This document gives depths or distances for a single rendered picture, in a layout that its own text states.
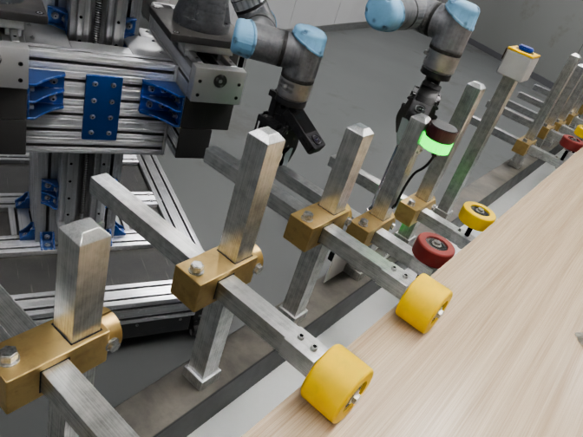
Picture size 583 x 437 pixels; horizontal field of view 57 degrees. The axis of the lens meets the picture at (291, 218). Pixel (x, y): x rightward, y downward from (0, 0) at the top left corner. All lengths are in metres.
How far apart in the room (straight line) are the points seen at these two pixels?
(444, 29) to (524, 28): 7.37
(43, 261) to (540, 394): 1.49
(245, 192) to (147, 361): 1.26
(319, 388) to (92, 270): 0.29
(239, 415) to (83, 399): 0.48
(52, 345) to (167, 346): 1.34
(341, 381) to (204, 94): 0.91
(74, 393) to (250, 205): 0.30
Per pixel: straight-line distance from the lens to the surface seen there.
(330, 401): 0.66
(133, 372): 1.87
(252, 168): 0.69
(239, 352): 1.02
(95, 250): 0.55
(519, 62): 1.55
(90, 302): 0.60
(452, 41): 1.28
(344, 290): 1.24
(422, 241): 1.11
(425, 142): 1.10
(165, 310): 1.81
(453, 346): 0.91
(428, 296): 0.85
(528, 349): 1.00
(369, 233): 1.14
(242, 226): 0.73
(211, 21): 1.47
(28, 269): 1.88
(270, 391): 1.08
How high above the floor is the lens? 1.44
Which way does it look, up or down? 31 degrees down
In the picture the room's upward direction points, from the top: 18 degrees clockwise
